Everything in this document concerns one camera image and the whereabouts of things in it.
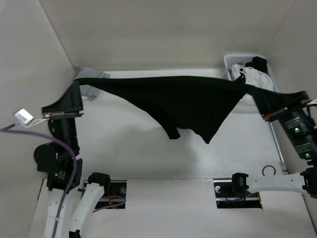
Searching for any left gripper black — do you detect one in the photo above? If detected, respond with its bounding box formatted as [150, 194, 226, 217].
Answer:
[43, 79, 85, 156]

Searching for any black tank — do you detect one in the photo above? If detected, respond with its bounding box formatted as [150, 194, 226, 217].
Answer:
[74, 75, 305, 145]
[238, 57, 268, 80]

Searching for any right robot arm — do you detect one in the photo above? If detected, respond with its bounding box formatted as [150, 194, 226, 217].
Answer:
[229, 88, 317, 198]

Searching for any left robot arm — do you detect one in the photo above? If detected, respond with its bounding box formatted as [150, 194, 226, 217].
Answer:
[34, 81, 111, 238]

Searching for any folded grey tank top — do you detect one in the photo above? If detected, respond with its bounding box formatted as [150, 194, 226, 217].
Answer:
[76, 68, 111, 101]

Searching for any white tank top in basket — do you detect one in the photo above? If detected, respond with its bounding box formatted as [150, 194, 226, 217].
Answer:
[231, 64, 274, 91]

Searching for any black tank top in basket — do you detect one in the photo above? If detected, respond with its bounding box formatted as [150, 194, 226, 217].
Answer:
[238, 57, 268, 80]

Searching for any white plastic laundry basket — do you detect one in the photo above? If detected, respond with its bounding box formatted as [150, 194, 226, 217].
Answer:
[223, 54, 279, 92]

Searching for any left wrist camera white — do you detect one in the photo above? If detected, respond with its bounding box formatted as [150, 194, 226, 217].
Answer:
[13, 109, 34, 127]

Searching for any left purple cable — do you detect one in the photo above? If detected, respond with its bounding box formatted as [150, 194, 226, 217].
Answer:
[0, 125, 127, 238]

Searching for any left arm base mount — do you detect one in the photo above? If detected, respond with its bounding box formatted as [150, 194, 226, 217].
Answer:
[79, 180, 127, 210]

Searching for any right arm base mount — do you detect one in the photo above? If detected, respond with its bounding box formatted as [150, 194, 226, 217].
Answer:
[213, 179, 263, 209]

